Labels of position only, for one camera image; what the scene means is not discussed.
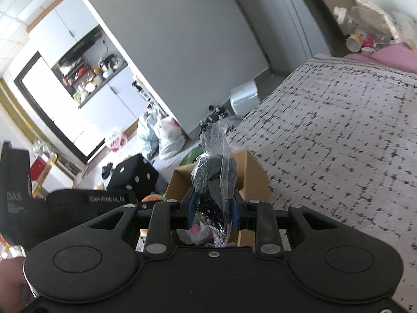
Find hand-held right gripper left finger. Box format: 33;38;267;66
83;189;199;255

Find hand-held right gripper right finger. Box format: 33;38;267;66
228;191;330;256

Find pink white plush toy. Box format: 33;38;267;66
177;222;214;247

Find clear packet of black cloth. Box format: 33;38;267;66
191;122;239;248

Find brown cardboard box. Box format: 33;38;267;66
164;148;271;249

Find gold metal rack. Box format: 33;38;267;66
31;153;60;200

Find green leaf cartoon cushion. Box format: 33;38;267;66
180;146;204;167

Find black white-dotted dice cushion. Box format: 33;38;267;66
106;153;160;194

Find pale blue plastic bag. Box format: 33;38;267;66
137;109;162;159

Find red white plastic bag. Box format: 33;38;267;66
105;127;128;152

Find black white shoes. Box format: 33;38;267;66
199;104;232;128

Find white square box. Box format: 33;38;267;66
230;83;262;117

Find grey black-flecked blanket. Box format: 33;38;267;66
225;54;417;313

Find white kitchen cabinet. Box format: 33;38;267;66
28;0;144;131

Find grey door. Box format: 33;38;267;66
225;0;333;78

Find purple bed sheet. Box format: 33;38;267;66
345;42;417;74

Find clear plastic wrapped bundle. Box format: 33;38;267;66
352;0;395;44

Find white fluffy bundle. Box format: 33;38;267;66
389;9;417;45

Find dark brown door frame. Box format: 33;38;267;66
304;0;356;58

